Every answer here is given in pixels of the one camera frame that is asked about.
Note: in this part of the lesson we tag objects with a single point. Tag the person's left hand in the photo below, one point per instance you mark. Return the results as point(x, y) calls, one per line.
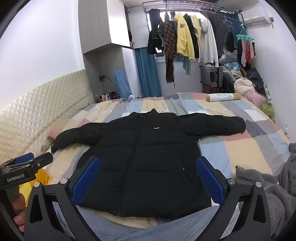
point(18, 206)

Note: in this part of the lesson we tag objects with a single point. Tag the grey fleece cloth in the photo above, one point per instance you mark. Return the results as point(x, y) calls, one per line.
point(275, 192)

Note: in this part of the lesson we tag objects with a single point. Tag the hanging black coat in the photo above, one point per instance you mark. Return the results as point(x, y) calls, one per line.
point(155, 32)

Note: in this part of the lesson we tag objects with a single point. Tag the green clip hanger with socks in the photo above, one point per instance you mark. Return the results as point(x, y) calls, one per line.
point(246, 48)

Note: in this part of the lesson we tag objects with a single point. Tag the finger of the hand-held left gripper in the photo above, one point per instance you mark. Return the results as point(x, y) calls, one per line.
point(24, 158)
point(44, 160)

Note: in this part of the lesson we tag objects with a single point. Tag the blue curtain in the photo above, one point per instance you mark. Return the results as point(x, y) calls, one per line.
point(148, 74)

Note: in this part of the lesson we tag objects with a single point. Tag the green stool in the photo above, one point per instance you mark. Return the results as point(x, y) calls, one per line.
point(268, 111)

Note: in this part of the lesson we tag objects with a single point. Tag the cream rolled cylinder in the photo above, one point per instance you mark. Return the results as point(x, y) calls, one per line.
point(222, 97)

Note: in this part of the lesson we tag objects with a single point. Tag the light grey garment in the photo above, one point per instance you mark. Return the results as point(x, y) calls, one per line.
point(242, 148)

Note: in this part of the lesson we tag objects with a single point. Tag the white air conditioner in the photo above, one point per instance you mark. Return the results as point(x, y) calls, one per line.
point(256, 15)

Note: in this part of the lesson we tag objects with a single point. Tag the metal ceiling clothes rack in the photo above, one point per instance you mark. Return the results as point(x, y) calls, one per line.
point(185, 3)

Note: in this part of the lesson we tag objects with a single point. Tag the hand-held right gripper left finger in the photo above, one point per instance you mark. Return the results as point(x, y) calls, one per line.
point(85, 179)

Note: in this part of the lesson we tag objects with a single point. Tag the cream quilted headboard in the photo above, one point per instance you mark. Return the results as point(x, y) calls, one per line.
point(34, 111)

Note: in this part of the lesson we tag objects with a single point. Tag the yellow cloth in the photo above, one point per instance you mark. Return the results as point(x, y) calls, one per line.
point(39, 179)

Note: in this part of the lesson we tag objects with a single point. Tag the wall socket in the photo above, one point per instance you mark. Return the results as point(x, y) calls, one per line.
point(101, 78)

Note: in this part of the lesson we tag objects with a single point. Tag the light blue folded board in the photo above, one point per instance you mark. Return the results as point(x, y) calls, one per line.
point(122, 83)

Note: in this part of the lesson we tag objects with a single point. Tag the hanging black garment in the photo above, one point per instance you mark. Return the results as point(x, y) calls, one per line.
point(193, 34)

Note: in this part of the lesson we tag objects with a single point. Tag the bedside clutter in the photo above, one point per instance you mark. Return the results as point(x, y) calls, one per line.
point(109, 95)

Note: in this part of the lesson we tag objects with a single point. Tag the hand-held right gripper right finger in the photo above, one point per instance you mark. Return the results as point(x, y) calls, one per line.
point(209, 179)

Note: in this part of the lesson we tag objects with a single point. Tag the black puffer jacket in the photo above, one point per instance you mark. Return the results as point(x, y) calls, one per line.
point(150, 162)

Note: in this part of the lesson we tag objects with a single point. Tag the dark grey hanging coat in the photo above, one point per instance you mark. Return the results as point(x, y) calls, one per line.
point(217, 27)

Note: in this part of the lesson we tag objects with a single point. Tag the pile of clothes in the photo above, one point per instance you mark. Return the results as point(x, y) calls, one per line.
point(242, 78)

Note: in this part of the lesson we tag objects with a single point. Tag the grey suitcase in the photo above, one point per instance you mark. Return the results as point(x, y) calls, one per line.
point(210, 75)

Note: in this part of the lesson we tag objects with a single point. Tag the white hoodie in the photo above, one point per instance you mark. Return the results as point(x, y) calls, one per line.
point(208, 44)

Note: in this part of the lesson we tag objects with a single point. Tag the grey tall wardrobe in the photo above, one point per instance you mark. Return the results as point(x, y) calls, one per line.
point(101, 23)

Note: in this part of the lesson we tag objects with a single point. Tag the yellow fleece jacket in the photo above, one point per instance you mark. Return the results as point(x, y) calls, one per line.
point(183, 39)

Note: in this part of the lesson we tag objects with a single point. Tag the light teal hanging garment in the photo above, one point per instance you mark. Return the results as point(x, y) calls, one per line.
point(186, 66)

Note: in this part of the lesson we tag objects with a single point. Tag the plaid brown scarf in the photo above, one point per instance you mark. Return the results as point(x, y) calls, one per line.
point(170, 46)

